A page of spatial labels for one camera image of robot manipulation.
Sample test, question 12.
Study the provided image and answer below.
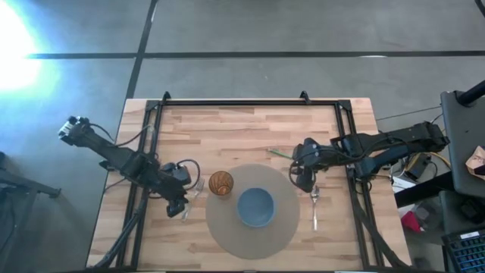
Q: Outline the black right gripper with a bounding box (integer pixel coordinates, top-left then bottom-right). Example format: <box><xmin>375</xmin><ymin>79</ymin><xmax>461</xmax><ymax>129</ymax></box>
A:
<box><xmin>290</xmin><ymin>137</ymin><xmax>330</xmax><ymax>193</ymax></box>

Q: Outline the silver metal fork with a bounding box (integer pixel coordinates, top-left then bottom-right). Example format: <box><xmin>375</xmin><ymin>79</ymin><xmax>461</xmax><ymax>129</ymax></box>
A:
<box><xmin>180</xmin><ymin>177</ymin><xmax>206</xmax><ymax>223</ymax></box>

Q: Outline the green plastic straw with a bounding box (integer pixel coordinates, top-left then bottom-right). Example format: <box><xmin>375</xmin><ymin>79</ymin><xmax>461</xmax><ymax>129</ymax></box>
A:
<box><xmin>268</xmin><ymin>149</ymin><xmax>295</xmax><ymax>160</ymax></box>

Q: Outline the orange translucent plastic cup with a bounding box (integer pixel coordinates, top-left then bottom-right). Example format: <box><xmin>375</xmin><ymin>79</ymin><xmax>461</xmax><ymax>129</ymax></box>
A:
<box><xmin>208</xmin><ymin>170</ymin><xmax>235</xmax><ymax>197</ymax></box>

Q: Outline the silver metal spoon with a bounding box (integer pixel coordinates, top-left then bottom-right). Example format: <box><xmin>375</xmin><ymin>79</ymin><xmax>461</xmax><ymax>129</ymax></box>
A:
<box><xmin>309</xmin><ymin>185</ymin><xmax>321</xmax><ymax>231</ymax></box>

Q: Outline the blue bowl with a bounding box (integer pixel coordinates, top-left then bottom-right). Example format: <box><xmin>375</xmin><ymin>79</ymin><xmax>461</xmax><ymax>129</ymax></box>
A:
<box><xmin>236</xmin><ymin>187</ymin><xmax>277</xmax><ymax>228</ymax></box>

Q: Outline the grey round plate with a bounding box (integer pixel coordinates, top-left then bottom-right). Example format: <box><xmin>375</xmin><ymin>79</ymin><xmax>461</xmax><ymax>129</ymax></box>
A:
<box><xmin>205</xmin><ymin>163</ymin><xmax>301</xmax><ymax>261</ymax></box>

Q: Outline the white box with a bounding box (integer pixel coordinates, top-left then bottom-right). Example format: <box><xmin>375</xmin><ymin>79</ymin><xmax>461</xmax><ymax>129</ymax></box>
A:
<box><xmin>392</xmin><ymin>176</ymin><xmax>418</xmax><ymax>194</ymax></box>

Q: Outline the red object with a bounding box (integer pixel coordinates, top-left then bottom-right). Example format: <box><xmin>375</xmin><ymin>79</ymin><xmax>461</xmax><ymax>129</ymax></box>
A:
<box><xmin>399</xmin><ymin>211</ymin><xmax>424</xmax><ymax>233</ymax></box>

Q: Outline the black tripod stand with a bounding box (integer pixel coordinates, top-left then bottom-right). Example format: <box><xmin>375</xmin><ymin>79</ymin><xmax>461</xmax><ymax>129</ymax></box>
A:
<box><xmin>0</xmin><ymin>151</ymin><xmax>61</xmax><ymax>273</ymax></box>

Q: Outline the grey cart top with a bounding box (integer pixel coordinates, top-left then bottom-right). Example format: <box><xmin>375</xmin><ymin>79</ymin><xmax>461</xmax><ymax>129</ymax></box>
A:
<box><xmin>440</xmin><ymin>89</ymin><xmax>485</xmax><ymax>198</ymax></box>

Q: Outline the crumpled brown paper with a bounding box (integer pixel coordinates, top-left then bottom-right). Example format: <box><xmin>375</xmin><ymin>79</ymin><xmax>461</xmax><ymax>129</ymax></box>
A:
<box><xmin>465</xmin><ymin>145</ymin><xmax>485</xmax><ymax>181</ymax></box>

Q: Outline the black pole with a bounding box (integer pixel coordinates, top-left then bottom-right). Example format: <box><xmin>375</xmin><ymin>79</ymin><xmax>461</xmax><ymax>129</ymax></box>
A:
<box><xmin>455</xmin><ymin>79</ymin><xmax>485</xmax><ymax>107</ymax></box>

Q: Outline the black crate with blue contents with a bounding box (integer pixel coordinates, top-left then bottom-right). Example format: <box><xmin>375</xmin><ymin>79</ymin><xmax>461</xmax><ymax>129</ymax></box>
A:
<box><xmin>441</xmin><ymin>227</ymin><xmax>485</xmax><ymax>273</ymax></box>

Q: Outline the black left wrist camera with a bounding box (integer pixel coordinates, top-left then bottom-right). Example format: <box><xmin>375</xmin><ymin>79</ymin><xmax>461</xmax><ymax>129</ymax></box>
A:
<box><xmin>161</xmin><ymin>162</ymin><xmax>192</xmax><ymax>187</ymax></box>

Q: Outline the black aluminium table frame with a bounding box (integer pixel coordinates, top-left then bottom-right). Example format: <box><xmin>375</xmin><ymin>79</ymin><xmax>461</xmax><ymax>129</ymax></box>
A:
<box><xmin>92</xmin><ymin>97</ymin><xmax>410</xmax><ymax>271</ymax></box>

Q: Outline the yellow cable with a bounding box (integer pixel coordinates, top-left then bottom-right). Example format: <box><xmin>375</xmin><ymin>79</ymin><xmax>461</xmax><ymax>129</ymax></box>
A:
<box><xmin>405</xmin><ymin>150</ymin><xmax>452</xmax><ymax>179</ymax></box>

